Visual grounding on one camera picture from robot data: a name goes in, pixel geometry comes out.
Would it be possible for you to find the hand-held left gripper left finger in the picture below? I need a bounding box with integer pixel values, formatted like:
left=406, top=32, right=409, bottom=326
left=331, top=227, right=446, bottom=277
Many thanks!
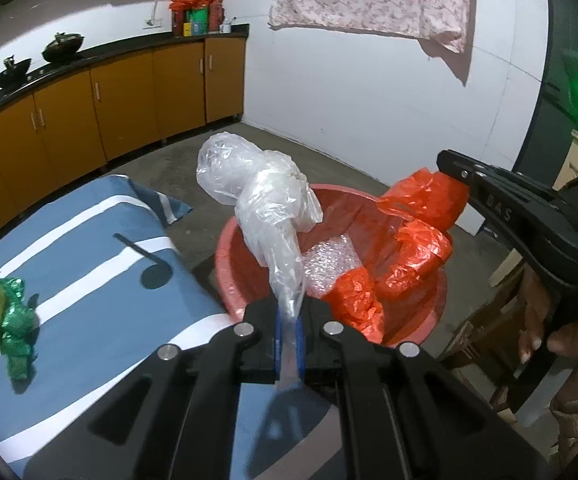
left=24, top=294, right=286, bottom=480

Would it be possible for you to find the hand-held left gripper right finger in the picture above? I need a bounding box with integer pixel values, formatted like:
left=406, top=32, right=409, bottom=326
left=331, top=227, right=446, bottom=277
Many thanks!
left=294, top=296, right=552, bottom=480

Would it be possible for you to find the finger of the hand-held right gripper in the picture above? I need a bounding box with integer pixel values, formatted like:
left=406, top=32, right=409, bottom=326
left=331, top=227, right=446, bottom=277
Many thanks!
left=436, top=148, right=570, bottom=210

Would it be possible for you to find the red plastic bag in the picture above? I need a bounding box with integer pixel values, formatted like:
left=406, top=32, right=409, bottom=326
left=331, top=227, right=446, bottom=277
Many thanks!
left=376, top=167, right=470, bottom=302
left=328, top=266, right=388, bottom=345

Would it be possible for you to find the large clear bubble wrap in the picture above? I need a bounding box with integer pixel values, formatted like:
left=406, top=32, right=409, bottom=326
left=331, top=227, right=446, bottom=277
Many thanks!
left=303, top=238, right=366, bottom=302

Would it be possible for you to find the white translucent plastic bag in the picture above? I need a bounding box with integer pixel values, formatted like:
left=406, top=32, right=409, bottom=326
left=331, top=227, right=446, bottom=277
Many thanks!
left=196, top=132, right=326, bottom=323

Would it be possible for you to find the red plastic basin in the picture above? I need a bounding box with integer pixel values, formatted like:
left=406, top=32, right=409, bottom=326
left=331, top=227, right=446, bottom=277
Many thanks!
left=214, top=183, right=450, bottom=349

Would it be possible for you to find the person's right hand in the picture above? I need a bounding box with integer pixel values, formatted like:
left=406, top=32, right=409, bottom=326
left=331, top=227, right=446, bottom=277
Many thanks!
left=517, top=271, right=578, bottom=366

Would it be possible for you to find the blue music note tablecloth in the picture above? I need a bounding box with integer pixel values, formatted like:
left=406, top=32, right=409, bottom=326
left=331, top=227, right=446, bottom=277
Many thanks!
left=0, top=173, right=330, bottom=480

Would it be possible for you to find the dark green foil wrapper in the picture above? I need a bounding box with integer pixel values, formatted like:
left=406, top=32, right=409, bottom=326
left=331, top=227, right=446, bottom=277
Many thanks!
left=0, top=276, right=40, bottom=382

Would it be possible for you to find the wooden base cabinets black countertop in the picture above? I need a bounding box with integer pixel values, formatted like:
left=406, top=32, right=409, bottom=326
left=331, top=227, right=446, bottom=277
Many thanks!
left=0, top=30, right=248, bottom=257

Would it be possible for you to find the red box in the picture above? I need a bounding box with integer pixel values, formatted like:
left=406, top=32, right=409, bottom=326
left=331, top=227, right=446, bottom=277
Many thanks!
left=207, top=2, right=226, bottom=34

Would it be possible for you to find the green yellow canister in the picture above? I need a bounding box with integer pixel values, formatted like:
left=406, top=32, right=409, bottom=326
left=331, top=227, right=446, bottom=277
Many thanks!
left=183, top=7, right=208, bottom=37

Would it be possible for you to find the black wok with lid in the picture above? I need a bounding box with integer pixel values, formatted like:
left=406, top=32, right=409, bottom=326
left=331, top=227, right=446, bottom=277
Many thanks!
left=42, top=32, right=86, bottom=64

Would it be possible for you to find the wall socket with cable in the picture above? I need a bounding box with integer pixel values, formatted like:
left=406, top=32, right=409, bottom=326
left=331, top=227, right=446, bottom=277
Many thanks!
left=143, top=0, right=166, bottom=29

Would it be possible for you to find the black wok with handle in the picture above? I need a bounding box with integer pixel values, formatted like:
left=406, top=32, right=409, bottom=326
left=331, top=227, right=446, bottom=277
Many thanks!
left=0, top=55, right=33, bottom=89

